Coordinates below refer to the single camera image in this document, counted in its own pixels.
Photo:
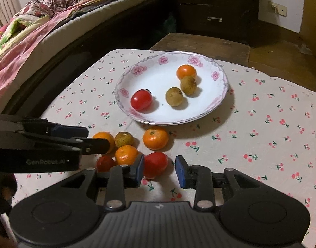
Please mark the dark wooden bed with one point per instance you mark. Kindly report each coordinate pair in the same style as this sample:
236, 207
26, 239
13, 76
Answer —
70, 56

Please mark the small orange mandarin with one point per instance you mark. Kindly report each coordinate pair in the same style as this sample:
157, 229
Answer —
155, 139
101, 135
186, 71
125, 155

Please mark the yellowish brown longan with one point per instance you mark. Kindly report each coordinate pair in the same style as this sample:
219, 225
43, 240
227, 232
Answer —
188, 85
174, 96

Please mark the dark wooden nightstand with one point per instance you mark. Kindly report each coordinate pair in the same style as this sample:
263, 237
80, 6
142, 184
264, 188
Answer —
254, 18

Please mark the dark green bag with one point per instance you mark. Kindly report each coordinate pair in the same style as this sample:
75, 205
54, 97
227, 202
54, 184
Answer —
170, 25

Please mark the yellow green floral quilt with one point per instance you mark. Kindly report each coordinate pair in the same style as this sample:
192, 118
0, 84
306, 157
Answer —
18, 23

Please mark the white cherry print tablecloth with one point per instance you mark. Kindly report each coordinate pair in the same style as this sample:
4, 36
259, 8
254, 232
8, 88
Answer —
251, 134

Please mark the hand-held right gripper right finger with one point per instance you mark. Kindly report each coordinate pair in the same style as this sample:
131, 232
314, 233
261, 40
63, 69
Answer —
180, 171

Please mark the white wall outlet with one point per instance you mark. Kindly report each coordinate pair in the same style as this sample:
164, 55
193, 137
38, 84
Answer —
279, 9

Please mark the red cherry tomato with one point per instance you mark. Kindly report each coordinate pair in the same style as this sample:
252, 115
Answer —
155, 164
105, 163
141, 99

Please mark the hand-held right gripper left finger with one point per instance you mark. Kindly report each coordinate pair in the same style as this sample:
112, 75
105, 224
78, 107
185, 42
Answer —
139, 170

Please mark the grey mattress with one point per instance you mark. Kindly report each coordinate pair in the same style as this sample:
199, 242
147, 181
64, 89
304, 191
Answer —
96, 23

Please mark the white floral rim plate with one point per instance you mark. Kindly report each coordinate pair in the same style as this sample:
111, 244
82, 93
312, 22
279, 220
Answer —
158, 113

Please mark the dark greenish brown mandarin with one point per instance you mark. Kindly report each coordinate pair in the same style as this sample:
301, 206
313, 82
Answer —
124, 139

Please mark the pink floral blanket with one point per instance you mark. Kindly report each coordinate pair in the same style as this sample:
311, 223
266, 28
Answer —
18, 64

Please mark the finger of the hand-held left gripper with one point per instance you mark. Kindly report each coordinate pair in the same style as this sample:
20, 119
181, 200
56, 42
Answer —
70, 131
96, 146

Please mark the red plaid cloth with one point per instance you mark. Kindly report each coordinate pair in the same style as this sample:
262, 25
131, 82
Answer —
57, 0

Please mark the low wooden stool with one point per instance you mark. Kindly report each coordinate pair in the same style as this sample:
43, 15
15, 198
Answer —
199, 46

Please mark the yellow wooden wardrobe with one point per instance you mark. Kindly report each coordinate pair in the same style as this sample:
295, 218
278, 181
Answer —
313, 10

